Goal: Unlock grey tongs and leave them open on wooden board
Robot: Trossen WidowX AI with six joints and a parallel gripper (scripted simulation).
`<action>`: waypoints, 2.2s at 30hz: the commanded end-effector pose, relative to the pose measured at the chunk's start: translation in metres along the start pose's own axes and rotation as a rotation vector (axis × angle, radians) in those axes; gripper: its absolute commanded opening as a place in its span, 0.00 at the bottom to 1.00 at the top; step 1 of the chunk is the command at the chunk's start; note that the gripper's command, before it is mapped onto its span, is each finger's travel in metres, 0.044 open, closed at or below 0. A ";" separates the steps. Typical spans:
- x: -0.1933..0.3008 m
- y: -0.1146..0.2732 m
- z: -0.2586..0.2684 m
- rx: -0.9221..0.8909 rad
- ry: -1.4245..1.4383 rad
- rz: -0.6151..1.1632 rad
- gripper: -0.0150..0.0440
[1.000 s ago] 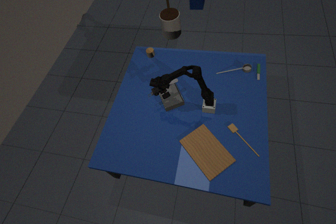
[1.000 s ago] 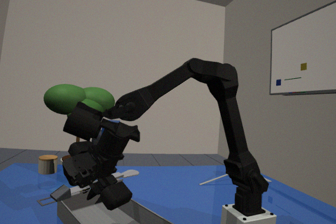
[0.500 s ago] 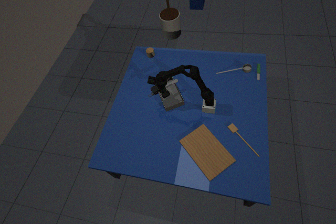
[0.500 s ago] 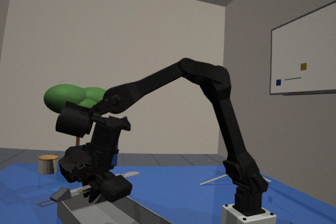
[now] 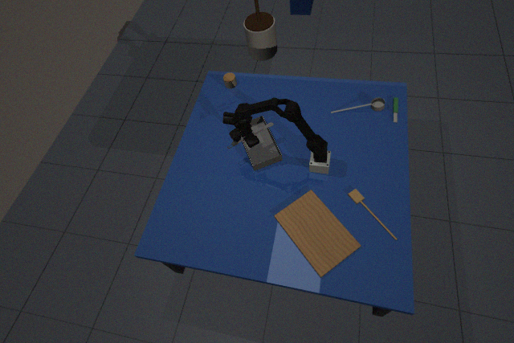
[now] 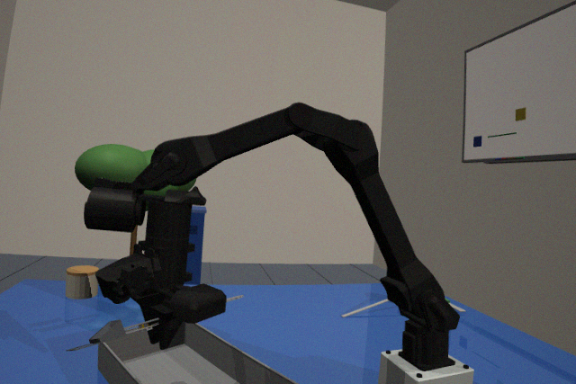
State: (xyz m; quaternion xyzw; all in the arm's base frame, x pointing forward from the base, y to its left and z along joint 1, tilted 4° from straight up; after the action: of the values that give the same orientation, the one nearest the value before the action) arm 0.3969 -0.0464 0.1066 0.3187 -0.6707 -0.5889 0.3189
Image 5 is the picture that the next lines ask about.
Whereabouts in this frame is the wooden board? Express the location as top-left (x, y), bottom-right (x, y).
top-left (274, 190), bottom-right (361, 277)

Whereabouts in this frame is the tan wooden spatula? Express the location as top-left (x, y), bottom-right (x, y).
top-left (348, 189), bottom-right (397, 240)

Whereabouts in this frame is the grey long-handled pan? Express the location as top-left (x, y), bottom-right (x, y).
top-left (331, 98), bottom-right (385, 113)

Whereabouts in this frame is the grey canister with wooden lid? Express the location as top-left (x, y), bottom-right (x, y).
top-left (223, 73), bottom-right (237, 89)

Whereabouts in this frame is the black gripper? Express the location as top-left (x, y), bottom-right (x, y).
top-left (235, 122), bottom-right (259, 148)

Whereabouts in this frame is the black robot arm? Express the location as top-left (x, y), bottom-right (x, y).
top-left (222, 97), bottom-right (328, 163)

